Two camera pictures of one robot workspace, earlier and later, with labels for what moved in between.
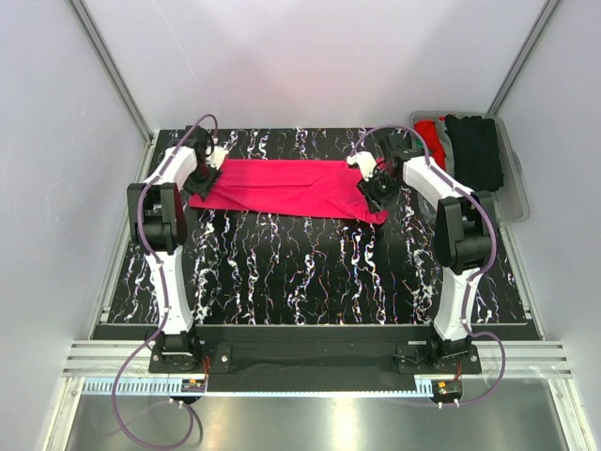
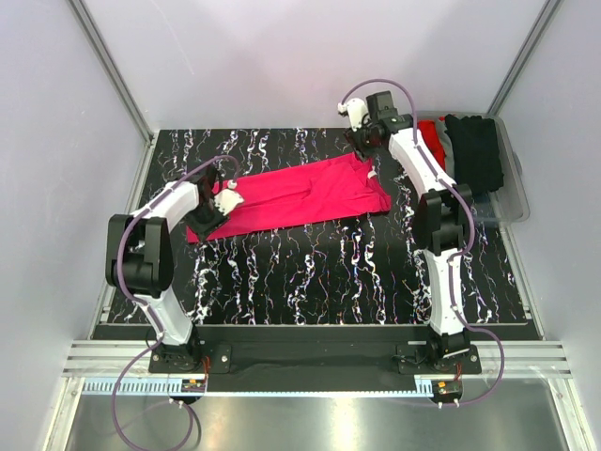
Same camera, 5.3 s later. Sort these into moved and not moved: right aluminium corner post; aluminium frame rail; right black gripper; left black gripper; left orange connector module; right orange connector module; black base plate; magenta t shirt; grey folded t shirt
Moved: magenta t shirt; left black gripper; right black gripper
Not moved: black base plate; grey folded t shirt; left orange connector module; right aluminium corner post; right orange connector module; aluminium frame rail
